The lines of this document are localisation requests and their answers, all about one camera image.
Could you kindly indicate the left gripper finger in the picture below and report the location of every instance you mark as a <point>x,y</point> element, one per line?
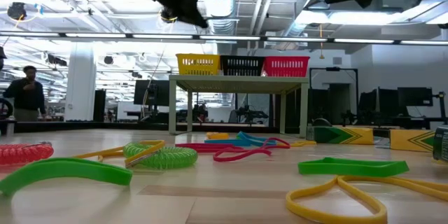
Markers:
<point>192,12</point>

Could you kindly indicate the amber coil wristband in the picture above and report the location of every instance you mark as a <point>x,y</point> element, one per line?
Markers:
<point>217,135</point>

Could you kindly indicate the red rubber band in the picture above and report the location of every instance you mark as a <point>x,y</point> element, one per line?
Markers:
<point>203,146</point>
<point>241,154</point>

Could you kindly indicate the blue rubber band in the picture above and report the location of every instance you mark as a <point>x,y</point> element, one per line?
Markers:
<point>252,139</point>

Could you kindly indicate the yellow rubber band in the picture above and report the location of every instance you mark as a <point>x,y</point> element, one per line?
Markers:
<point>304,143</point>
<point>439,162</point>
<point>147,150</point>
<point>290,201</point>

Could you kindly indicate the green coil wristband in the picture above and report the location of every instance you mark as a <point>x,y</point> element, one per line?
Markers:
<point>168,159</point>

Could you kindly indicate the yellow green crayon box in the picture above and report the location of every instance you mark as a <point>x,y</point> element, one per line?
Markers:
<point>409,140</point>
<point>441,145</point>
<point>343,135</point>

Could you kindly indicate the red-orange coil wristband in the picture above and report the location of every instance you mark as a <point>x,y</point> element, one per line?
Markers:
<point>24,153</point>

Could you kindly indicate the yellow plastic basket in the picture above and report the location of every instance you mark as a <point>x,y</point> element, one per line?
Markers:
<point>197,64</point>

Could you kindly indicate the yellow hanging tag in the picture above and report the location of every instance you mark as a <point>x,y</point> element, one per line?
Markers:
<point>321,56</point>

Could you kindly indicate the black plastic basket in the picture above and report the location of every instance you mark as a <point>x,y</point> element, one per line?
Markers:
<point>241,66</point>

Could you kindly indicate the pale green riser shelf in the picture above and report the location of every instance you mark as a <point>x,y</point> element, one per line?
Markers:
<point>238,84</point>

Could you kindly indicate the black monitor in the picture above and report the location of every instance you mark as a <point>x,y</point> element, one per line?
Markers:
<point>414,96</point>
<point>386,101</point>
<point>150,92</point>

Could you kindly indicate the black round ceiling speaker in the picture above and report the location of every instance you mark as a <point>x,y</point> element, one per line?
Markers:
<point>108,59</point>

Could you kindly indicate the red plastic basket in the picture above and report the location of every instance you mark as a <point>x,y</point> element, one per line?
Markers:
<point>285,66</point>

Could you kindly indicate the white square column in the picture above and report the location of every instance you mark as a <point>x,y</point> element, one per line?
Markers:
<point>80,87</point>

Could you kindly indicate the small clear bottle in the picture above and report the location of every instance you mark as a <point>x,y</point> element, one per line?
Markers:
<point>310,133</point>

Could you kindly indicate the black ceiling-mounted box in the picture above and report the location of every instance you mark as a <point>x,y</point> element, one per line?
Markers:
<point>16,10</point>

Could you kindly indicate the person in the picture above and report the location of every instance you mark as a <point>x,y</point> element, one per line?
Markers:
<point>26,98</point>

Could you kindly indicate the green rubber band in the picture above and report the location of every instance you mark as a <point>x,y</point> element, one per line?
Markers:
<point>63,169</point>
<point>350,171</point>

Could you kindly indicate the black ceiling camera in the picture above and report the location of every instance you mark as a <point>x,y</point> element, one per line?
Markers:
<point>168,14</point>

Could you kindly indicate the black metal door frame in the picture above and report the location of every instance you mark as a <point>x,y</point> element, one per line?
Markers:
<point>332,69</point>

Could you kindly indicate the long ceiling light rail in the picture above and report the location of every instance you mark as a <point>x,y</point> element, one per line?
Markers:
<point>94,35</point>

